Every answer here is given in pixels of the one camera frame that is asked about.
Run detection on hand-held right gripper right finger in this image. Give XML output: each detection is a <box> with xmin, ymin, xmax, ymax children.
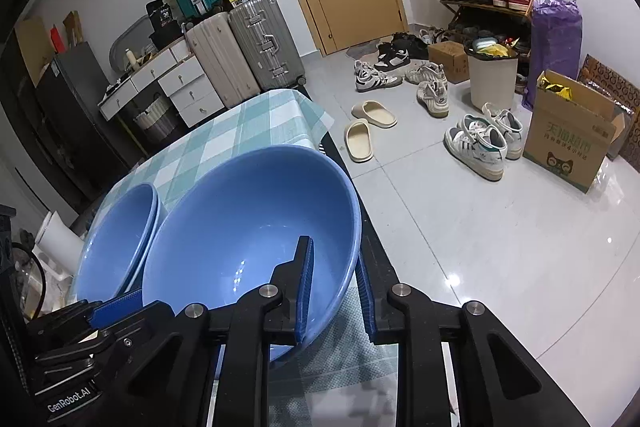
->
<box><xmin>355</xmin><ymin>257</ymin><xmax>593</xmax><ymax>427</ymax></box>

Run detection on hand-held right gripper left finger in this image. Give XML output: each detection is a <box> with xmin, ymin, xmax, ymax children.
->
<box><xmin>90</xmin><ymin>235</ymin><xmax>317</xmax><ymax>427</ymax></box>

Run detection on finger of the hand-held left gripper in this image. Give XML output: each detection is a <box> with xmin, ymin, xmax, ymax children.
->
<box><xmin>27</xmin><ymin>289</ymin><xmax>175</xmax><ymax>349</ymax></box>
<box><xmin>34</xmin><ymin>331</ymin><xmax>132</xmax><ymax>382</ymax></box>

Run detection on blue plastic bowl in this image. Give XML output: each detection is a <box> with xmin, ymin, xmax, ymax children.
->
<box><xmin>117</xmin><ymin>199</ymin><xmax>162</xmax><ymax>295</ymax></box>
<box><xmin>142</xmin><ymin>146</ymin><xmax>362</xmax><ymax>363</ymax></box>
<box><xmin>75</xmin><ymin>183</ymin><xmax>158</xmax><ymax>303</ymax></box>

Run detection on cream slipper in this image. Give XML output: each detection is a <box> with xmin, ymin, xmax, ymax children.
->
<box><xmin>351</xmin><ymin>101</ymin><xmax>398</xmax><ymax>128</ymax></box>
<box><xmin>344</xmin><ymin>119</ymin><xmax>374</xmax><ymax>163</ymax></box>

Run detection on teal checked tablecloth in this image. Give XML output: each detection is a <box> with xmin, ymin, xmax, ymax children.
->
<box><xmin>75</xmin><ymin>89</ymin><xmax>401</xmax><ymax>427</ymax></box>

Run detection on white green high-top sneaker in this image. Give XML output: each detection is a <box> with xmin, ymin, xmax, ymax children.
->
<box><xmin>482</xmin><ymin>103</ymin><xmax>524</xmax><ymax>160</ymax></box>
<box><xmin>444</xmin><ymin>114</ymin><xmax>508</xmax><ymax>182</ymax></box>

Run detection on woven storage basket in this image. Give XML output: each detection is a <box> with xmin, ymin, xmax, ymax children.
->
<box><xmin>132</xmin><ymin>99</ymin><xmax>177</xmax><ymax>136</ymax></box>

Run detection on black mini fridge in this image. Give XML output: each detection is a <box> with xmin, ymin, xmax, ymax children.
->
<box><xmin>35</xmin><ymin>42</ymin><xmax>146</xmax><ymax>208</ymax></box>

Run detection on white grey sneaker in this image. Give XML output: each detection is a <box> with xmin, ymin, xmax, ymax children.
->
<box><xmin>405</xmin><ymin>62</ymin><xmax>448</xmax><ymax>86</ymax></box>
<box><xmin>417</xmin><ymin>80</ymin><xmax>450</xmax><ymax>118</ymax></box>

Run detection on white sneaker black stripes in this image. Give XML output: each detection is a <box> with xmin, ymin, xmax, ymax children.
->
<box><xmin>355</xmin><ymin>61</ymin><xmax>402</xmax><ymax>93</ymax></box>

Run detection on white desk with drawers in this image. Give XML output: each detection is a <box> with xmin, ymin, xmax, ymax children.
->
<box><xmin>98</xmin><ymin>39</ymin><xmax>226</xmax><ymax>128</ymax></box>

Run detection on black and white sneaker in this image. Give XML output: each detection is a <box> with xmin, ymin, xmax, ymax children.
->
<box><xmin>375</xmin><ymin>43</ymin><xmax>412</xmax><ymax>70</ymax></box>

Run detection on pink doormat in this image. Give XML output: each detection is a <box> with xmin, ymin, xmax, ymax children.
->
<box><xmin>347</xmin><ymin>42</ymin><xmax>386</xmax><ymax>60</ymax></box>

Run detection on beige suitcase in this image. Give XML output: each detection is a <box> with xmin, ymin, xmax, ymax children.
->
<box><xmin>184</xmin><ymin>12</ymin><xmax>261</xmax><ymax>108</ymax></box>

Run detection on silver suitcase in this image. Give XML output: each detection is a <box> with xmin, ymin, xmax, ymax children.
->
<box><xmin>228</xmin><ymin>0</ymin><xmax>307</xmax><ymax>92</ymax></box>

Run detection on brown cardboard box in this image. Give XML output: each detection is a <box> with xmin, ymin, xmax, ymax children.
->
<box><xmin>428</xmin><ymin>41</ymin><xmax>476</xmax><ymax>84</ymax></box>

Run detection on green printed cardboard box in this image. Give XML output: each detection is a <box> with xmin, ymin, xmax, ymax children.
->
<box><xmin>522</xmin><ymin>70</ymin><xmax>626</xmax><ymax>194</ymax></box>

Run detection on beige trash bin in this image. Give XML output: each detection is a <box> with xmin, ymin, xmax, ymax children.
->
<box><xmin>465</xmin><ymin>38</ymin><xmax>519</xmax><ymax>110</ymax></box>

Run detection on grey oval tub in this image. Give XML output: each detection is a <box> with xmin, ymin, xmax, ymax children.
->
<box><xmin>110</xmin><ymin>18</ymin><xmax>151</xmax><ymax>70</ymax></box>

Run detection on black bag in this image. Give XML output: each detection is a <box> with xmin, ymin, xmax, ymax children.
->
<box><xmin>146</xmin><ymin>0</ymin><xmax>182</xmax><ymax>48</ymax></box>

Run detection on purple plastic bag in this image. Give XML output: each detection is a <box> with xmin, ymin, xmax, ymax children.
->
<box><xmin>522</xmin><ymin>0</ymin><xmax>584</xmax><ymax>110</ymax></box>

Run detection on brown patterned board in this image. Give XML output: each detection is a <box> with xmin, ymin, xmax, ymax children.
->
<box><xmin>577</xmin><ymin>54</ymin><xmax>640</xmax><ymax>162</ymax></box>

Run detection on black cable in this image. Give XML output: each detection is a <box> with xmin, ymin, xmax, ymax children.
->
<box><xmin>10</xmin><ymin>241</ymin><xmax>49</xmax><ymax>314</ymax></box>

